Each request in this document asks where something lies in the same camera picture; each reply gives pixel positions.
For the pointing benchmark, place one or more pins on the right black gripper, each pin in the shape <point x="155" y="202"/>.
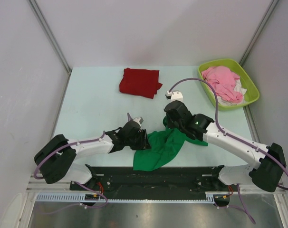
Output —
<point x="169" y="124"/>

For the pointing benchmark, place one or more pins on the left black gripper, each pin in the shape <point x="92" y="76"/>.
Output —
<point x="143" y="143"/>

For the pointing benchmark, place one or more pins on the green t-shirt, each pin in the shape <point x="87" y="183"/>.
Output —
<point x="165" y="145"/>

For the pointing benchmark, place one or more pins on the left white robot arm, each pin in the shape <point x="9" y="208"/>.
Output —
<point x="56" y="161"/>

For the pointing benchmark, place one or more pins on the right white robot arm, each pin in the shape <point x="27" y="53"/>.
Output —
<point x="264" y="164"/>

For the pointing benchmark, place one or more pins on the folded red t-shirt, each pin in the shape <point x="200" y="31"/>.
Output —
<point x="140" y="82"/>

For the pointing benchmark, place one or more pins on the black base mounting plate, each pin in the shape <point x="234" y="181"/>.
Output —
<point x="173" y="183"/>

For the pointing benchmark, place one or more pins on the pink t-shirt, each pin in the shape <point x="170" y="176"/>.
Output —
<point x="219" y="75"/>

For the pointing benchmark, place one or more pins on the lime green plastic basket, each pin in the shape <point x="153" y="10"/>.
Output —
<point x="252" y="93"/>

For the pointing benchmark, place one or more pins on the white t-shirt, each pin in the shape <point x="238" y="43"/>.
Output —
<point x="231" y="94"/>

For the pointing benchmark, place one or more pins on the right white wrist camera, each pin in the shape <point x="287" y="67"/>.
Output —
<point x="174" y="96"/>

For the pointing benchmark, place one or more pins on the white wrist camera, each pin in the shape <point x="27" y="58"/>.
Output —
<point x="174" y="96"/>
<point x="138" y="120"/>

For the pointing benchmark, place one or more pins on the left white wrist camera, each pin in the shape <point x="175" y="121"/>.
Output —
<point x="138" y="120"/>

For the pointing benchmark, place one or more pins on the right aluminium corner post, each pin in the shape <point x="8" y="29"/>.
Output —
<point x="262" y="24"/>

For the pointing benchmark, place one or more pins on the aluminium corner post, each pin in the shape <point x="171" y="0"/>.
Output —
<point x="49" y="34"/>
<point x="262" y="24"/>

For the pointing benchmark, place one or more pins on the aluminium frame rail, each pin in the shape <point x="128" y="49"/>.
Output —
<point x="53" y="206"/>

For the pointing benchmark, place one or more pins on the slotted cable duct rail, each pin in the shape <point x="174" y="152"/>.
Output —
<point x="83" y="198"/>

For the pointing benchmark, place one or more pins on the left aluminium corner post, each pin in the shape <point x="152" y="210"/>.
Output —
<point x="49" y="34"/>

